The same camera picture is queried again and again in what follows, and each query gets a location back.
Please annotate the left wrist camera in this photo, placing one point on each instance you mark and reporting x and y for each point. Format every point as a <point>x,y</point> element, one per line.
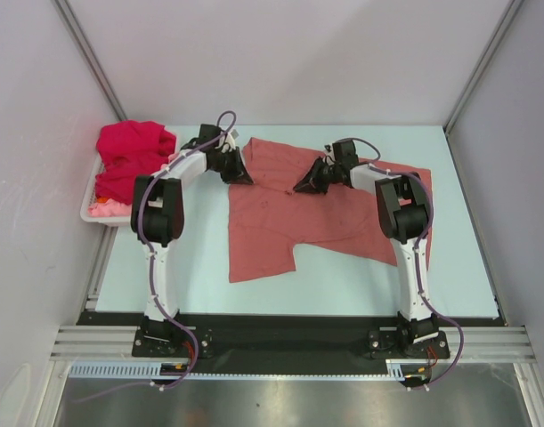
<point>228,142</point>

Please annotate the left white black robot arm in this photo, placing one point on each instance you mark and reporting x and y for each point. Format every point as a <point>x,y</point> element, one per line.
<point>158,217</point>

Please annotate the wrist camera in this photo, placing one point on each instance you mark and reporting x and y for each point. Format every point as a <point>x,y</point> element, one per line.
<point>228,142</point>
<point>329,157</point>

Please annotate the crimson red t shirt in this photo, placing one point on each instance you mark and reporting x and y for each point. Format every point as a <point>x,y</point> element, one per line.
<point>129,149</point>

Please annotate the left aluminium corner post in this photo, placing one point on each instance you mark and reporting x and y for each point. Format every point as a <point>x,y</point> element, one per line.
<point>89,56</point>

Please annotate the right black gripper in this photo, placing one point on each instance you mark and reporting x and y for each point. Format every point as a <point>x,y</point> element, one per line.
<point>312,181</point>

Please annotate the light pink t shirt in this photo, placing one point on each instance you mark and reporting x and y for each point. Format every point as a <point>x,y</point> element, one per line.
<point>110,192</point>

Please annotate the right aluminium corner post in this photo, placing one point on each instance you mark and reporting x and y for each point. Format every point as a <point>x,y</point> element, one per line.
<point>486,58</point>

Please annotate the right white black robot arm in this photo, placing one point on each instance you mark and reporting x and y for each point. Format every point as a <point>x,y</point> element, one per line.
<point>405,216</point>

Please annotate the salmon pink t shirt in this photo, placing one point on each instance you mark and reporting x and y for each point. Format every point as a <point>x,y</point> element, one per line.
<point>268,219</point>

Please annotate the white slotted cable duct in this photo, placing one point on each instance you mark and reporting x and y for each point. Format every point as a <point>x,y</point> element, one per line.
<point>158,371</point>

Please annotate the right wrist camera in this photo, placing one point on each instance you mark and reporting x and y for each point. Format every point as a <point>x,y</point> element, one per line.
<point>329,157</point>

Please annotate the aluminium corner post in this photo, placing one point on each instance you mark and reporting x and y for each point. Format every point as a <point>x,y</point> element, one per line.
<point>89,56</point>
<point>486,58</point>

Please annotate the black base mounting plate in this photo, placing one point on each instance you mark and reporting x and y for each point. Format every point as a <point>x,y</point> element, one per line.
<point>282,345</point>

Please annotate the aluminium front rail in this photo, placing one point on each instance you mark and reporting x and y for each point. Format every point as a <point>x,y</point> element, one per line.
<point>481,344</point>

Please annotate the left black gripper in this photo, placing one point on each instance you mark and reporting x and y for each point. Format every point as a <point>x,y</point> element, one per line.
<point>238,174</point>

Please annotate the white plastic laundry basket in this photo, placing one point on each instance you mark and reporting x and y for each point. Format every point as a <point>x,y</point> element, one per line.
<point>124,151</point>

